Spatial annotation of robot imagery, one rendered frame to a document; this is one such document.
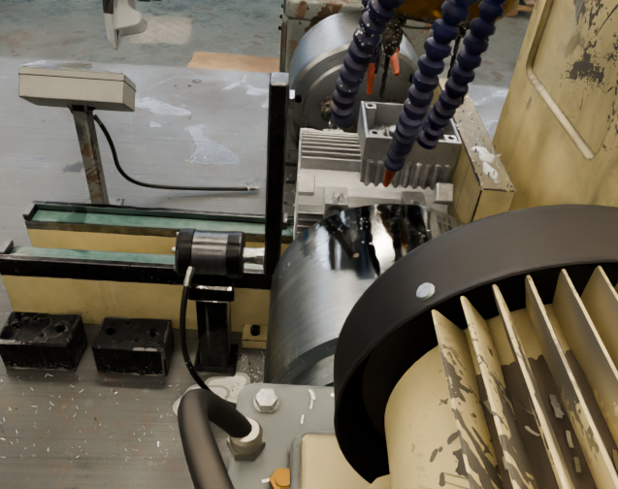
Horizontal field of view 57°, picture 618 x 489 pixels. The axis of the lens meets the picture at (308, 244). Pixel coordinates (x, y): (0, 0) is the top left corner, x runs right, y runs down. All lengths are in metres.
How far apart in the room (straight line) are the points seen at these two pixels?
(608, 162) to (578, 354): 0.49
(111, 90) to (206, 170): 0.34
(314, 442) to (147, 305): 0.57
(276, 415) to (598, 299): 0.24
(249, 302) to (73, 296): 0.26
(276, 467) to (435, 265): 0.19
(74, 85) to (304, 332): 0.68
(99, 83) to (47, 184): 0.34
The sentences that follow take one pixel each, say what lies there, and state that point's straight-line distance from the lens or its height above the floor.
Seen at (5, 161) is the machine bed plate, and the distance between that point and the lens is 1.39.
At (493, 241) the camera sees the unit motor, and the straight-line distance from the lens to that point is 0.22.
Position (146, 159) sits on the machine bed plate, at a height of 0.80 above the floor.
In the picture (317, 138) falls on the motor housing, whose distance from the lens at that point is 0.78.
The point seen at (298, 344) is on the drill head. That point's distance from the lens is 0.48.
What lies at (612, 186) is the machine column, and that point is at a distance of 0.68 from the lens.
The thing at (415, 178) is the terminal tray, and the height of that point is 1.09.
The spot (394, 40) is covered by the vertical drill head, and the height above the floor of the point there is 1.26.
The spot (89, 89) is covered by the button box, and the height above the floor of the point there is 1.06.
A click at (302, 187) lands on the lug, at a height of 1.08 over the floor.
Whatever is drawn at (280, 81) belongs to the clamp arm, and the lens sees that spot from 0.58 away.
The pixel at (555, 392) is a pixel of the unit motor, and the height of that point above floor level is 1.34.
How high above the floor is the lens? 1.48
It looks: 39 degrees down
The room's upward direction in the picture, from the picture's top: 5 degrees clockwise
